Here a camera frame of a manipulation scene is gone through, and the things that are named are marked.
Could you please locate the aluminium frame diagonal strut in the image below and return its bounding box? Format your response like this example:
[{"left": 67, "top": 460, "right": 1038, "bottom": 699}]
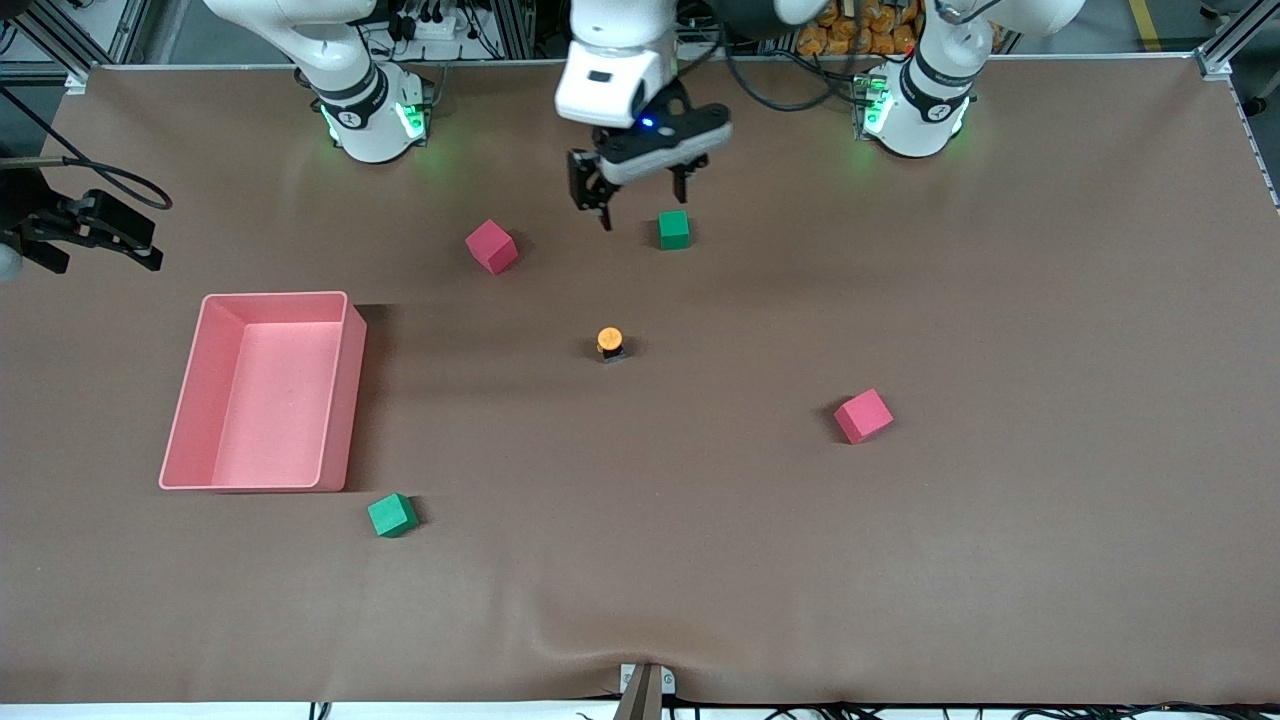
[{"left": 1195, "top": 0, "right": 1280, "bottom": 81}]

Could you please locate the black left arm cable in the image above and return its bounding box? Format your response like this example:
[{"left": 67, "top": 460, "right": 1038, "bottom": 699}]
[{"left": 665, "top": 0, "right": 961, "bottom": 113}]

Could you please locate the pink plastic bin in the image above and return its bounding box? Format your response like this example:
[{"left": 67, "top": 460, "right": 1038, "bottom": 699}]
[{"left": 159, "top": 291, "right": 368, "bottom": 493}]

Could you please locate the brown table cover cloth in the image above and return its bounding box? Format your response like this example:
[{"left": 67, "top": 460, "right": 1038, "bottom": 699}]
[{"left": 0, "top": 58, "right": 1280, "bottom": 707}]

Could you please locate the pile of orange items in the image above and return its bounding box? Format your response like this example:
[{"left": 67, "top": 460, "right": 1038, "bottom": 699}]
[{"left": 797, "top": 0, "right": 926, "bottom": 58}]

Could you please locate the aluminium frame corner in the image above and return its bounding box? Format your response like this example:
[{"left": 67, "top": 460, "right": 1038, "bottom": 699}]
[{"left": 0, "top": 0, "right": 151, "bottom": 81}]

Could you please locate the pink foam cube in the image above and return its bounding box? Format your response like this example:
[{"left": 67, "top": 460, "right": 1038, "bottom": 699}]
[
  {"left": 834, "top": 388, "right": 895, "bottom": 445},
  {"left": 465, "top": 219, "right": 520, "bottom": 276}
]

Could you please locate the white power strip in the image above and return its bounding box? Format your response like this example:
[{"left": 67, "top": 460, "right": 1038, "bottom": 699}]
[{"left": 395, "top": 0, "right": 469, "bottom": 41}]

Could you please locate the green-lit controller box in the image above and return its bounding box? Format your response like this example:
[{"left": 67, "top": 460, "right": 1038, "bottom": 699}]
[{"left": 852, "top": 72, "right": 893, "bottom": 139}]

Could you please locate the aluminium frame post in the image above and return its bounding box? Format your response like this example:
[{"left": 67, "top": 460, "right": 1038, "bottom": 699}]
[{"left": 498, "top": 0, "right": 538, "bottom": 59}]

